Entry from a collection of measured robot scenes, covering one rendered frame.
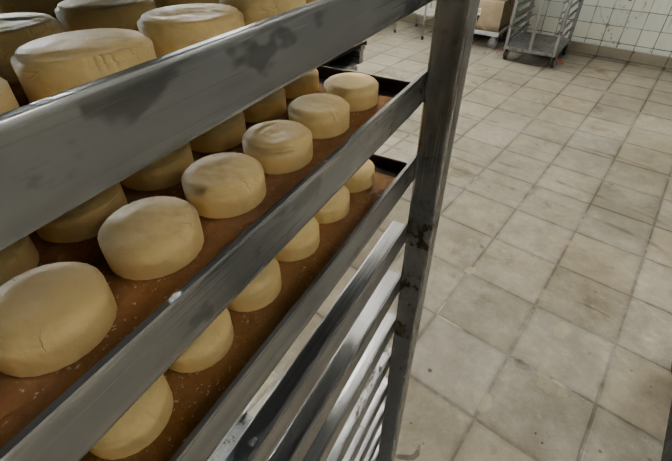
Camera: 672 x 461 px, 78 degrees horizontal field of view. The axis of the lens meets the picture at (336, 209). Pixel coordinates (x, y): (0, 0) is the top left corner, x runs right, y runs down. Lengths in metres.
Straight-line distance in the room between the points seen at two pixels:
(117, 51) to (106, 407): 0.13
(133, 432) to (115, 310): 0.08
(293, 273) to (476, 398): 1.33
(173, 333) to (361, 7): 0.19
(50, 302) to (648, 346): 1.97
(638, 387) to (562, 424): 0.34
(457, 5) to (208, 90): 0.26
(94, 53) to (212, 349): 0.18
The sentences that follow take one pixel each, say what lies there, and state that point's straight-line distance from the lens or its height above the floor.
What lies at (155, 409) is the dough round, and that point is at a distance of 0.27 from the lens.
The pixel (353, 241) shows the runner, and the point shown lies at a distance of 0.34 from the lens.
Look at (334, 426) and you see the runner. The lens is 0.57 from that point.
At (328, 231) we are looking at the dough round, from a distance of 0.38.
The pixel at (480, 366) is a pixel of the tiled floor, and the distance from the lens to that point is 1.70.
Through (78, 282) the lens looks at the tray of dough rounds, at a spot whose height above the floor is 1.24.
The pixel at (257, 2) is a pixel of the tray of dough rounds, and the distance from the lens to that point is 0.25.
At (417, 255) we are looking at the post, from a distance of 0.52.
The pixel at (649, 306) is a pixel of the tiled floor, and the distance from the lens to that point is 2.20.
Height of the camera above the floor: 1.38
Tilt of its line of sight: 38 degrees down
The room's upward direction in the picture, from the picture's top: straight up
